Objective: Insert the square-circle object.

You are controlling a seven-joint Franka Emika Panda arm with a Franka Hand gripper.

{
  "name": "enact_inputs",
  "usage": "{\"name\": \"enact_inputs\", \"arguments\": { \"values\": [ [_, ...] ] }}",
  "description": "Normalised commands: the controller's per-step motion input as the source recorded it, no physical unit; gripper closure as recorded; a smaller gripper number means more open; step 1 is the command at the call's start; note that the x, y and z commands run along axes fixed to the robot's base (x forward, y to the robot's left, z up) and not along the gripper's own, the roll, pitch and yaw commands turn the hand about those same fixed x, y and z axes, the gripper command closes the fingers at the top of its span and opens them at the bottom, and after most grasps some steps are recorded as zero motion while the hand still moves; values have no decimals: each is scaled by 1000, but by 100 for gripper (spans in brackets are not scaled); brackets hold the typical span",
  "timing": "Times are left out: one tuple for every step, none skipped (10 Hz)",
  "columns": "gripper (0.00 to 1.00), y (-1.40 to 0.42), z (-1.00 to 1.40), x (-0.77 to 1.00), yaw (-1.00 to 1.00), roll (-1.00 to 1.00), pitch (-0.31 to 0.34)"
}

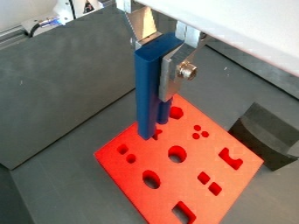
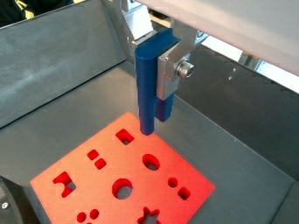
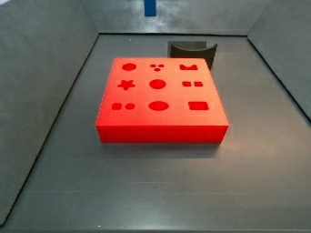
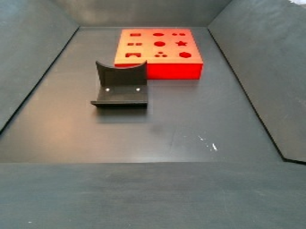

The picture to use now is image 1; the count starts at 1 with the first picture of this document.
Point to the aluminium frame with connector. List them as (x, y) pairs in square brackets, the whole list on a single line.
[(29, 17)]

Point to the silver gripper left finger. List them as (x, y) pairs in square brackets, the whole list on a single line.
[(142, 24)]

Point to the dark grey curved holder block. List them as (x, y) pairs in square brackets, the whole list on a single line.
[(268, 135)]

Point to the blue square-circle peg object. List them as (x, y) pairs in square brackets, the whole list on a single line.
[(153, 111)]

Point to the red shape-sorting block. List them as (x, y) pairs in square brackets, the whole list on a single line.
[(186, 174)]

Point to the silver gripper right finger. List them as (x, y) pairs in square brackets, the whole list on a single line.
[(177, 65)]

